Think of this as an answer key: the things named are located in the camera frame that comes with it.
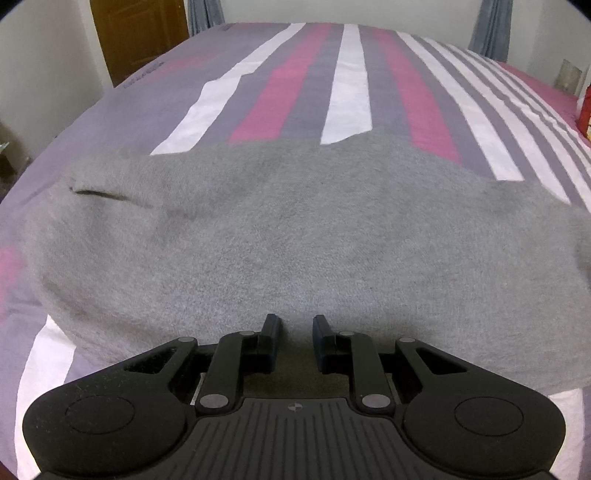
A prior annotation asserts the red container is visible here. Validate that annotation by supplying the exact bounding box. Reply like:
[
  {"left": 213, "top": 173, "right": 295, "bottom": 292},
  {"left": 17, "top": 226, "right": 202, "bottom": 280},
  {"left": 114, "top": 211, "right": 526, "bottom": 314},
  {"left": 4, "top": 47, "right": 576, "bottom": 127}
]
[{"left": 577, "top": 84, "right": 591, "bottom": 140}]

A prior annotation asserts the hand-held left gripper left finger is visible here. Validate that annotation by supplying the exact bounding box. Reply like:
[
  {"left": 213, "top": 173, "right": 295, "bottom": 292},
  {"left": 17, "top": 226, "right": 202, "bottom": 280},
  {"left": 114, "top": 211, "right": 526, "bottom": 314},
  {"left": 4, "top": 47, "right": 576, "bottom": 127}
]
[{"left": 122, "top": 313, "right": 283, "bottom": 415}]

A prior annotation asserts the grey-blue curtain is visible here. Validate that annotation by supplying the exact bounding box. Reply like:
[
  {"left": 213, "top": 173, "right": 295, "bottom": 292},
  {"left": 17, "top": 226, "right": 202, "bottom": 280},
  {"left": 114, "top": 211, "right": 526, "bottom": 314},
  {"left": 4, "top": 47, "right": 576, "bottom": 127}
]
[
  {"left": 186, "top": 0, "right": 227, "bottom": 37},
  {"left": 467, "top": 0, "right": 514, "bottom": 61}
]

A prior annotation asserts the brown wooden door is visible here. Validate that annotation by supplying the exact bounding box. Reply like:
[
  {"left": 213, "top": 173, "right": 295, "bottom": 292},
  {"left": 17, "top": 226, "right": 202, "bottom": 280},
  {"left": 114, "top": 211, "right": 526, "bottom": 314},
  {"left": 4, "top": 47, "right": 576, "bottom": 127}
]
[{"left": 90, "top": 0, "right": 191, "bottom": 88}]

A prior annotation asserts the grey towel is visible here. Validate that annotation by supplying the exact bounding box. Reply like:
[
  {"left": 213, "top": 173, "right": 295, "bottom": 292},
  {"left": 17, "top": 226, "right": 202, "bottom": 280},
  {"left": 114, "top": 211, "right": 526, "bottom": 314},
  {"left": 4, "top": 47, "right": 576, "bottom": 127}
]
[{"left": 21, "top": 127, "right": 591, "bottom": 398}]

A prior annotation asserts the striped bed sheet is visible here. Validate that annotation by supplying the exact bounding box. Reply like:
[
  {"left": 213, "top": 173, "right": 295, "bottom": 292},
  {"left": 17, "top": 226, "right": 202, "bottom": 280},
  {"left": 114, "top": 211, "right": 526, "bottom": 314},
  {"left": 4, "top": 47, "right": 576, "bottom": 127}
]
[{"left": 0, "top": 21, "right": 591, "bottom": 480}]

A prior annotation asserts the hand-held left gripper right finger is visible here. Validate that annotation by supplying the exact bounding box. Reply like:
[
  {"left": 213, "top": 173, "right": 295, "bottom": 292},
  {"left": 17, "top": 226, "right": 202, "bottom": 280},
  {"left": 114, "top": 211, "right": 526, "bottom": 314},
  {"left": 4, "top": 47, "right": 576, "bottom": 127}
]
[{"left": 312, "top": 315, "right": 467, "bottom": 415}]

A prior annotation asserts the beige wall panel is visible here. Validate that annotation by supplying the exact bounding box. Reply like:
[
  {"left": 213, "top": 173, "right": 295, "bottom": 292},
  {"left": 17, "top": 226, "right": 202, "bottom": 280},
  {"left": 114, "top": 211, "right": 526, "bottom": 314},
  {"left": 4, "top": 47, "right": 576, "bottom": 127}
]
[{"left": 556, "top": 58, "right": 584, "bottom": 96}]

